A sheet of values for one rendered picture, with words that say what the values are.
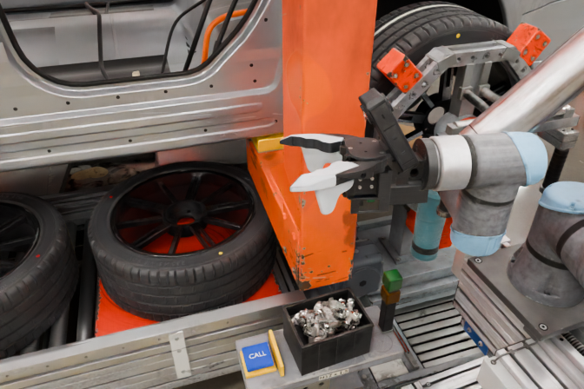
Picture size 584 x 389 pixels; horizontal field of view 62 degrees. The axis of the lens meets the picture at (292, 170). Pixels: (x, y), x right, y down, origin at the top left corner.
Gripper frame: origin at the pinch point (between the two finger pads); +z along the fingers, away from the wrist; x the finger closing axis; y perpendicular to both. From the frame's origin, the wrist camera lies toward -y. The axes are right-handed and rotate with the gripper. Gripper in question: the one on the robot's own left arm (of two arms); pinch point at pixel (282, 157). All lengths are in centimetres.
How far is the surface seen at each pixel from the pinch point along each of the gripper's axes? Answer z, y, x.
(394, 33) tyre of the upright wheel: -40, 0, 84
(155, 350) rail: 36, 85, 53
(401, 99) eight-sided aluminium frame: -38, 14, 67
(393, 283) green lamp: -30, 54, 38
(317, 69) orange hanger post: -11.1, -0.8, 42.8
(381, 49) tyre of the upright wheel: -35, 4, 81
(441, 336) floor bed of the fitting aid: -63, 109, 73
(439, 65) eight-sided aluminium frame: -48, 5, 67
